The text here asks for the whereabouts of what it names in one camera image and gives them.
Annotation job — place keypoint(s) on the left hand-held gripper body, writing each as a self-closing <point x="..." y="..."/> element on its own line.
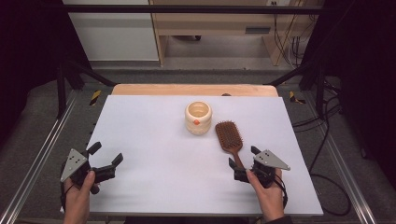
<point x="74" y="163"/>

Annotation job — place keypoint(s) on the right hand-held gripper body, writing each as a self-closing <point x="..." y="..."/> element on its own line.
<point x="270" y="160"/>

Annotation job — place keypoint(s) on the brown wooden hairbrush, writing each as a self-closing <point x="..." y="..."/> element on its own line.
<point x="229" y="135"/>

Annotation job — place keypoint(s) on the cream cup with orange dot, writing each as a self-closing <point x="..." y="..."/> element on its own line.
<point x="199" y="126"/>

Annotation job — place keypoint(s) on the person's left hand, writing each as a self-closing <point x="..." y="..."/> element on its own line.
<point x="77" y="197"/>

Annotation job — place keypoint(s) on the person's right hand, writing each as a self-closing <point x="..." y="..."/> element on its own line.
<point x="271" y="197"/>

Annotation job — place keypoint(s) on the white board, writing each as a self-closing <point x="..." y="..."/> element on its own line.
<point x="155" y="155"/>

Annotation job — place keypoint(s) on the yellow black hazard tape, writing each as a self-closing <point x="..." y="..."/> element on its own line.
<point x="292" y="97"/>
<point x="95" y="97"/>

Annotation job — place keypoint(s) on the black metal stand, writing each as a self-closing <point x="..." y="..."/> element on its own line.
<point x="62" y="90"/>
<point x="319" y="87"/>

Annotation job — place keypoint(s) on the person's black clothing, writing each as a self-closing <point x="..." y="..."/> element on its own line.
<point x="186" y="221"/>

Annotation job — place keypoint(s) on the wooden table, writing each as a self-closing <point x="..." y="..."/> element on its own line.
<point x="171" y="89"/>

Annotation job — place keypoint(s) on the black curtain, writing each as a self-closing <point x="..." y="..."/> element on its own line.
<point x="28" y="56"/>
<point x="367" y="77"/>

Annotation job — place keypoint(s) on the white cabinet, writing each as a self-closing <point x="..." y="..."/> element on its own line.
<point x="115" y="34"/>

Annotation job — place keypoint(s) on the light wooden desk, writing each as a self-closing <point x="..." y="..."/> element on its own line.
<point x="211" y="21"/>

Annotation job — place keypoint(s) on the black horizontal bar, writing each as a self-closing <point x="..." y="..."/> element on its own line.
<point x="186" y="9"/>

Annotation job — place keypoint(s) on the aluminium rail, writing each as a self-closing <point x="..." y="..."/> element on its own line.
<point x="348" y="180"/>
<point x="37" y="155"/>

